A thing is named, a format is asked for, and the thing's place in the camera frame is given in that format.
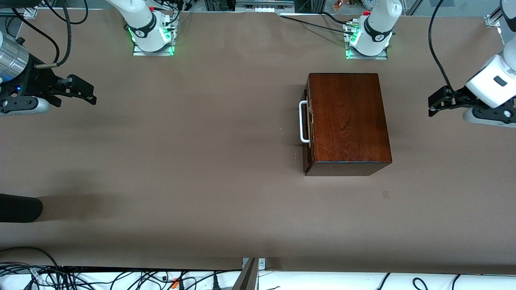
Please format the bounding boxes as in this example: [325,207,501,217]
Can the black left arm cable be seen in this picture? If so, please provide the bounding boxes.
[428,0,454,91]

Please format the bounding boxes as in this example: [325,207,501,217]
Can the grey metal bracket post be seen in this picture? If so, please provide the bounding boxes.
[232,258,266,290]

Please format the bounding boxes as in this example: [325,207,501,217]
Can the dark brown wooden cabinet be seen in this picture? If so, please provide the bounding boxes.
[302,73,393,177]

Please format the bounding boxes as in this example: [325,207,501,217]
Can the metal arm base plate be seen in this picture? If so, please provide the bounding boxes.
[132,11,175,57]
[343,20,389,61]

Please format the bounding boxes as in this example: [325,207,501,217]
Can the white power strip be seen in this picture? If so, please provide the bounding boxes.
[236,0,295,13]

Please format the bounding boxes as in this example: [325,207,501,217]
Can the black cable on table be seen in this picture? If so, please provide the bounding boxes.
[280,12,357,37]

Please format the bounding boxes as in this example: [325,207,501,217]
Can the black ribbed cylinder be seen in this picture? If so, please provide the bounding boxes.
[0,193,43,223]

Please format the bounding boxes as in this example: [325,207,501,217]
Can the black cable tangle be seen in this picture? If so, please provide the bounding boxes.
[0,246,242,290]

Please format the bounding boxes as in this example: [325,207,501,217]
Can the wooden drawer with white handle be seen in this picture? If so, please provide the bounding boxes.
[299,77,314,172]

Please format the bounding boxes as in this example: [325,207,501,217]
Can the white lower shelf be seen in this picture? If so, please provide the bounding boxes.
[0,269,516,290]

